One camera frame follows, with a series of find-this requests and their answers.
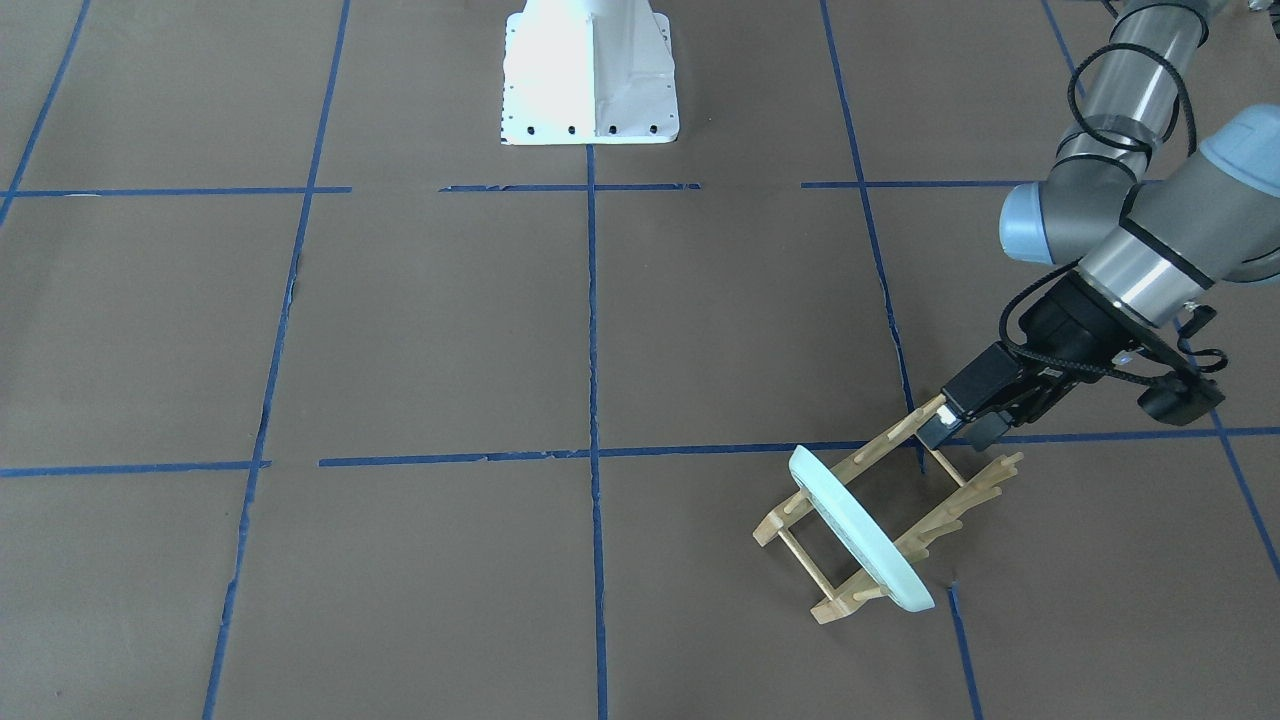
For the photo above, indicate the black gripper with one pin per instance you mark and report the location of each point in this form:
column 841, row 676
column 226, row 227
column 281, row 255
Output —
column 1062, row 327

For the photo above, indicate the light green ceramic plate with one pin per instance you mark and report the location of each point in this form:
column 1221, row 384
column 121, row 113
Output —
column 892, row 575

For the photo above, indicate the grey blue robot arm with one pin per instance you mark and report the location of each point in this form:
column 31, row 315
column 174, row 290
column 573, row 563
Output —
column 1138, row 218

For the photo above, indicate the wooden plate rack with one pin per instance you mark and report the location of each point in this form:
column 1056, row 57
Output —
column 912, row 518

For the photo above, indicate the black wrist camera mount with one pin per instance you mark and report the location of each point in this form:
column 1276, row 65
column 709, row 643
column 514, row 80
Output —
column 1186, row 392

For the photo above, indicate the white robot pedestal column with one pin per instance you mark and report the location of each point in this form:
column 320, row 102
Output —
column 588, row 73

